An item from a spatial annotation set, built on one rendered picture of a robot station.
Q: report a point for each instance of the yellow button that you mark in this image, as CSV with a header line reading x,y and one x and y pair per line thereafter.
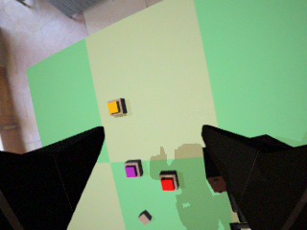
x,y
116,107

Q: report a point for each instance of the magenta button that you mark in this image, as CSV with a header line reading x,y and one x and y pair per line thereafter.
x,y
133,168

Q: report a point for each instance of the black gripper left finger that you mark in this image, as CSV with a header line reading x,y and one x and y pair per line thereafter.
x,y
40,189

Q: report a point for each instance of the tan cube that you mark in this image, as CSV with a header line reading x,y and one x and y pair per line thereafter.
x,y
145,217

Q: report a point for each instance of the red button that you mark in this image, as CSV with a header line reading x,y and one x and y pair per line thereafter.
x,y
169,180

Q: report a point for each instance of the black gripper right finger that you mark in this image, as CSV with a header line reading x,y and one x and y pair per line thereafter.
x,y
268,182

